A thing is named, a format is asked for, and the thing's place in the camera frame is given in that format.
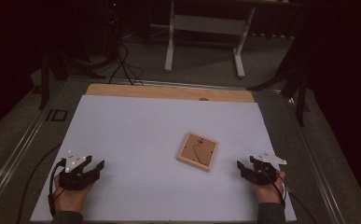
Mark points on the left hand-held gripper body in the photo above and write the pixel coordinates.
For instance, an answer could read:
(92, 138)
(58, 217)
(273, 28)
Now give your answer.
(75, 180)

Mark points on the white metal stand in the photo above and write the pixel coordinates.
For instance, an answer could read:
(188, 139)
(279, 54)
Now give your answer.
(206, 25)

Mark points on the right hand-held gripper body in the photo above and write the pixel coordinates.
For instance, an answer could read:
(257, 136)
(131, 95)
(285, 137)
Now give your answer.
(262, 175)

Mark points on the square wooden puzzle board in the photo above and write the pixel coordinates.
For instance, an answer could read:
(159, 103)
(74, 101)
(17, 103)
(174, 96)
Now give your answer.
(197, 152)

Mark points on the metal floor rail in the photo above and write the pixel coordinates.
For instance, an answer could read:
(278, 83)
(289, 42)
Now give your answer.
(16, 152)
(184, 84)
(318, 165)

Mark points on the person's left hand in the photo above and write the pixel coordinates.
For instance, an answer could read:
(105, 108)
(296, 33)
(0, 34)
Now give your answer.
(71, 200)

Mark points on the person's right hand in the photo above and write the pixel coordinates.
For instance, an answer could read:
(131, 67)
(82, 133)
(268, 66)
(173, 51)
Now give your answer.
(270, 193)

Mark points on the white table mat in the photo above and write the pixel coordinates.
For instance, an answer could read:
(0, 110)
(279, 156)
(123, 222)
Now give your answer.
(137, 130)

